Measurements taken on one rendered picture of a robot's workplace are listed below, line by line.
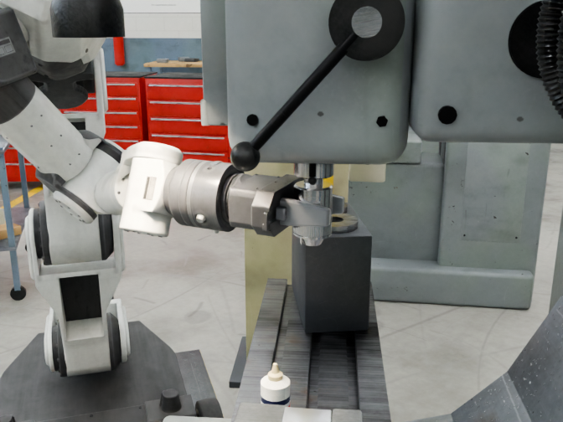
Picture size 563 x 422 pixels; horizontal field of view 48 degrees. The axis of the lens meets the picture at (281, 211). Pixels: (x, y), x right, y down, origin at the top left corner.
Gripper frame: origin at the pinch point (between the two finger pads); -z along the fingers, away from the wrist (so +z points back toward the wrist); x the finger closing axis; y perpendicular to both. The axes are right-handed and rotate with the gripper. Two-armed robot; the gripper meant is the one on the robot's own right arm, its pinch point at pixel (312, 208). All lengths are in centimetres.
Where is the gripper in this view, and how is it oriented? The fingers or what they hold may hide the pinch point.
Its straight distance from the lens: 77.5
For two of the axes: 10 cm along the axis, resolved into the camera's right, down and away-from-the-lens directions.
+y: -0.1, 9.6, 2.9
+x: 3.9, -2.7, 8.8
